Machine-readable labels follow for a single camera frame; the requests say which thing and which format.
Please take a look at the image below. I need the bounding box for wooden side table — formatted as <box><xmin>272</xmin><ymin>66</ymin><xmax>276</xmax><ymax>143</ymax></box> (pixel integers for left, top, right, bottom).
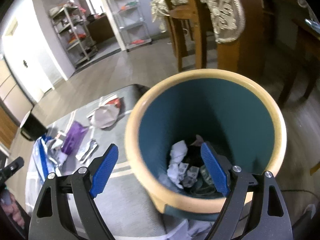
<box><xmin>260</xmin><ymin>0</ymin><xmax>320</xmax><ymax>105</ymax></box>

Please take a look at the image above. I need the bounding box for black cable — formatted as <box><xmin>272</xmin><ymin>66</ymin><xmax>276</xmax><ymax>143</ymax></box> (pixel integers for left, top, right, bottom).
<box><xmin>281</xmin><ymin>189</ymin><xmax>319</xmax><ymax>197</ymax></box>

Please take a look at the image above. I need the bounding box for black mug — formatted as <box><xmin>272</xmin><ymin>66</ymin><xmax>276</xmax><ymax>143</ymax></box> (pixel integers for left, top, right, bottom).
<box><xmin>20</xmin><ymin>110</ymin><xmax>48</xmax><ymax>141</ymax></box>

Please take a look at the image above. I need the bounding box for dark wooden kitchen cabinet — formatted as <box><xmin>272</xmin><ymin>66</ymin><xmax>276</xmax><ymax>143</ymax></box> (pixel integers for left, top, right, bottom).
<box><xmin>86</xmin><ymin>14</ymin><xmax>119</xmax><ymax>45</ymax></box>

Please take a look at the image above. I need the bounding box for wooden chair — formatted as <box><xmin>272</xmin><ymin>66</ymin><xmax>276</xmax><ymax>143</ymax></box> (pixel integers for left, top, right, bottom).
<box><xmin>309</xmin><ymin>160</ymin><xmax>320</xmax><ymax>176</ymax></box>
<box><xmin>160</xmin><ymin>0</ymin><xmax>208</xmax><ymax>72</ymax></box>

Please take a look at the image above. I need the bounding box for silver foil wrapper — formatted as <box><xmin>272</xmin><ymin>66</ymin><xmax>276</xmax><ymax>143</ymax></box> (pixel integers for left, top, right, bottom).
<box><xmin>75</xmin><ymin>140</ymin><xmax>98</xmax><ymax>162</ymax></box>

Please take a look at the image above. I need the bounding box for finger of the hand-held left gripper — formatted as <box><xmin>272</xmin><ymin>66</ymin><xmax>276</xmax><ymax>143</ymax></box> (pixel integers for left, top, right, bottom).
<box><xmin>0</xmin><ymin>157</ymin><xmax>25</xmax><ymax>180</ymax></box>

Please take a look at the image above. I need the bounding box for metal shelf rack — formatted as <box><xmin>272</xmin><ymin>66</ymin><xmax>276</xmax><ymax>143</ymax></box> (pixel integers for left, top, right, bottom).
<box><xmin>49</xmin><ymin>1</ymin><xmax>98</xmax><ymax>68</ymax></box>

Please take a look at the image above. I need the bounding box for teal bin beige rim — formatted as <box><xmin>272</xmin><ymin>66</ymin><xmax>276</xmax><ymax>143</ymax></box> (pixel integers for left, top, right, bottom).
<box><xmin>124</xmin><ymin>69</ymin><xmax>287</xmax><ymax>222</ymax></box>

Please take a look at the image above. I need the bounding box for printed paper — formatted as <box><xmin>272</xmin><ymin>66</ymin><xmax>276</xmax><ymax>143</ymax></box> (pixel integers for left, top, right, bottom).
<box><xmin>181</xmin><ymin>162</ymin><xmax>200</xmax><ymax>188</ymax></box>

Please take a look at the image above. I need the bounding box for white plastic bag red print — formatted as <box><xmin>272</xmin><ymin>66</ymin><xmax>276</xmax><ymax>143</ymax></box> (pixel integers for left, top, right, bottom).
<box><xmin>86</xmin><ymin>97</ymin><xmax>124</xmax><ymax>130</ymax></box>

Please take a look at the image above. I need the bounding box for grey plaid blanket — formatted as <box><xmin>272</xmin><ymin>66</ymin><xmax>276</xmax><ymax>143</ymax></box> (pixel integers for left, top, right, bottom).
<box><xmin>25</xmin><ymin>84</ymin><xmax>218</xmax><ymax>240</ymax></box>

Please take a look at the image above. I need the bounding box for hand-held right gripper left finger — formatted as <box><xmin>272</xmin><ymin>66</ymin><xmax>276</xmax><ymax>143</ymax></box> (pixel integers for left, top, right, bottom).
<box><xmin>29</xmin><ymin>144</ymin><xmax>119</xmax><ymax>240</ymax></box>

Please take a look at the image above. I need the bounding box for purple wrapper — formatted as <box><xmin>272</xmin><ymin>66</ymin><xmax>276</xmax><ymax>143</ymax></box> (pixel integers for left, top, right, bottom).
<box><xmin>61</xmin><ymin>121</ymin><xmax>89</xmax><ymax>155</ymax></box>

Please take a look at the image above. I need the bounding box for person's left hand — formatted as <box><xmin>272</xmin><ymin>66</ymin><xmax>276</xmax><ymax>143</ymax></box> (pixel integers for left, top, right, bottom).
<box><xmin>0</xmin><ymin>192</ymin><xmax>25</xmax><ymax>230</ymax></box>

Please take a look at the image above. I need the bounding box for beige refrigerator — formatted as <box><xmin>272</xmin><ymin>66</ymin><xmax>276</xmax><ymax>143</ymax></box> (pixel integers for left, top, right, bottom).
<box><xmin>0</xmin><ymin>55</ymin><xmax>34</xmax><ymax>150</ymax></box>

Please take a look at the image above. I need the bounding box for white tissue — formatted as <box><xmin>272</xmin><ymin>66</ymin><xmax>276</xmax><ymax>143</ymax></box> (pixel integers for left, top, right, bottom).
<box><xmin>167</xmin><ymin>140</ymin><xmax>188</xmax><ymax>189</ymax></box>

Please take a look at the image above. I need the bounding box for blue plastic package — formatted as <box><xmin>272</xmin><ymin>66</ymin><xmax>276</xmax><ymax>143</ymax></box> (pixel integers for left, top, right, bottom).
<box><xmin>25</xmin><ymin>130</ymin><xmax>69</xmax><ymax>218</ymax></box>

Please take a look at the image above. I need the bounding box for white door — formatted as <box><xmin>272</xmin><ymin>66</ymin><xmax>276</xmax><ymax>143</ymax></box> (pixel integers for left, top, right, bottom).
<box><xmin>2</xmin><ymin>17</ymin><xmax>54</xmax><ymax>103</ymax></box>

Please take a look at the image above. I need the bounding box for white trolley rack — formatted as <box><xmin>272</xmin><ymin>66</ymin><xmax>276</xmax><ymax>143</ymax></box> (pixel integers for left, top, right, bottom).
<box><xmin>104</xmin><ymin>0</ymin><xmax>152</xmax><ymax>52</ymax></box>

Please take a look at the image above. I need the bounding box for wooden dining table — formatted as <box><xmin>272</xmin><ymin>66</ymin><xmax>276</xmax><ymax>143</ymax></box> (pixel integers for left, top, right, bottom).
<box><xmin>216</xmin><ymin>30</ymin><xmax>265</xmax><ymax>74</ymax></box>

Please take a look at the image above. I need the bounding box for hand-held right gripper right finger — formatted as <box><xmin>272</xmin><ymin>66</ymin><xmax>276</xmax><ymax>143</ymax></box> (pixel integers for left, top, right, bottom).
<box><xmin>201</xmin><ymin>142</ymin><xmax>293</xmax><ymax>240</ymax></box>

